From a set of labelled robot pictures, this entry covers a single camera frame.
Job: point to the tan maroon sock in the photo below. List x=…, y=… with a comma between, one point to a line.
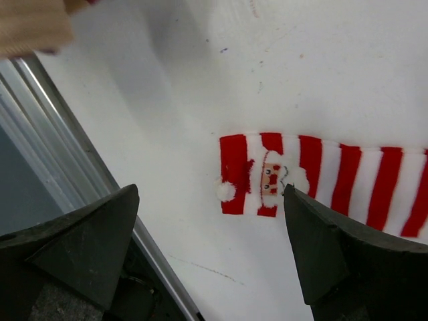
x=28, y=26

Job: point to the aluminium rail frame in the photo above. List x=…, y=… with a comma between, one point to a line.
x=40, y=124

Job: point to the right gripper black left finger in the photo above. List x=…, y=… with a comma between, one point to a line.
x=68, y=268

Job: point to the red white striped sock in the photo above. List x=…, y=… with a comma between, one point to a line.
x=382, y=187

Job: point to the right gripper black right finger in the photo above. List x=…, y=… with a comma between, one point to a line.
x=350, y=271

